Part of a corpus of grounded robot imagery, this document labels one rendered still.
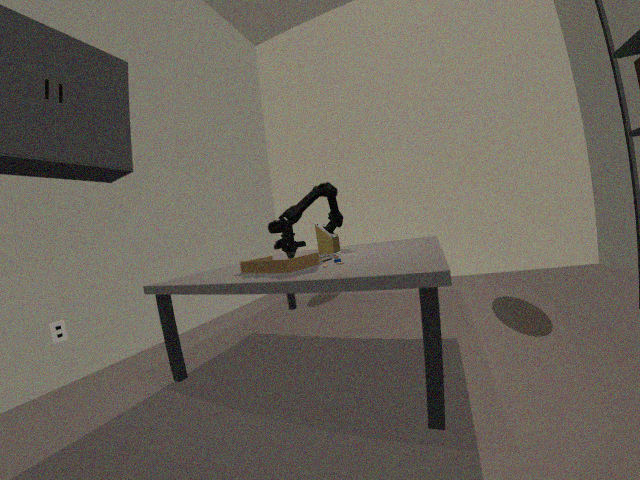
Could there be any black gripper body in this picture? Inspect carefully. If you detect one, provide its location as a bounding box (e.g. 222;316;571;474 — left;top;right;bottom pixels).
274;231;306;250

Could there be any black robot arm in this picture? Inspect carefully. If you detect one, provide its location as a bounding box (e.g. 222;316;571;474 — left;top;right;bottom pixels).
268;183;343;248

